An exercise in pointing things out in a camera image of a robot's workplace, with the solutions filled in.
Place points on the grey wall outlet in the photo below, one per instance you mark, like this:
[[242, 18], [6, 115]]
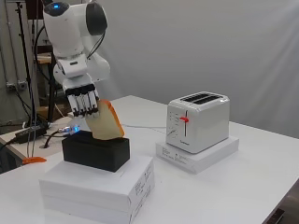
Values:
[[17, 85]]

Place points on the white hanging sheet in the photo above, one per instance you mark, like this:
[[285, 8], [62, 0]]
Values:
[[202, 46]]

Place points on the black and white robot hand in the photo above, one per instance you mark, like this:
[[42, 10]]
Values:
[[78, 90]]

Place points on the white steel two-slot toaster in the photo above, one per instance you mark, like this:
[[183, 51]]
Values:
[[202, 124]]

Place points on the black power strip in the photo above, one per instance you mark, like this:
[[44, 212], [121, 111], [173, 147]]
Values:
[[29, 133]]

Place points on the black camera stand pole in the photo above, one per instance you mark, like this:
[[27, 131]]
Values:
[[23, 62]]

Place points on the white seven-joint robot arm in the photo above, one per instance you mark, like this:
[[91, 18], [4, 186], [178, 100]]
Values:
[[65, 28]]

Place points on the white flat box stand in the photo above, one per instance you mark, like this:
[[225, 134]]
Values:
[[193, 161], [93, 193]]

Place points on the slice of toast bread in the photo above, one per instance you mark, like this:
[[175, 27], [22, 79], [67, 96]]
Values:
[[106, 124]]

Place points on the red toaster lever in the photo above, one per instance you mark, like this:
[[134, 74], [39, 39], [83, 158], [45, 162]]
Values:
[[184, 119]]

